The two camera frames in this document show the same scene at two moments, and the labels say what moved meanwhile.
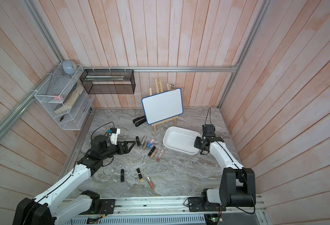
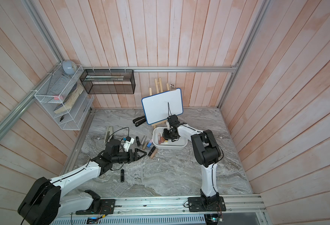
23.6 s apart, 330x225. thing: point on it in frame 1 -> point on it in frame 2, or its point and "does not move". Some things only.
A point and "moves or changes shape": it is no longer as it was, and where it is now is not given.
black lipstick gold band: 151,152 does not move
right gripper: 197,143 -> 165,134
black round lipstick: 122,175 does not move
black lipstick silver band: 138,141 does not move
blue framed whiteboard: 163,106 does not move
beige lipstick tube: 153,153 does not move
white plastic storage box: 180,140 moves or changes shape
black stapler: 139,120 does not move
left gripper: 126,150 -> 136,156
